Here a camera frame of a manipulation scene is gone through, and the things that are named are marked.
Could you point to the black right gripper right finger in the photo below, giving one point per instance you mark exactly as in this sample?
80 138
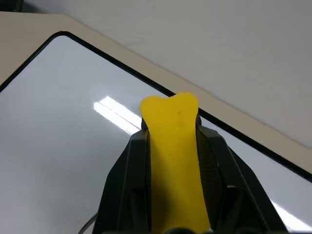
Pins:
229 180

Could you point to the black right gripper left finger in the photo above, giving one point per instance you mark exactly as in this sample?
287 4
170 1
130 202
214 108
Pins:
126 175

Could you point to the black-framed whiteboard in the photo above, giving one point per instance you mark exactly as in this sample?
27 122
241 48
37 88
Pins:
61 136

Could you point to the yellow sponge eraser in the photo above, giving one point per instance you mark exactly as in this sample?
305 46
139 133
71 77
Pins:
175 151

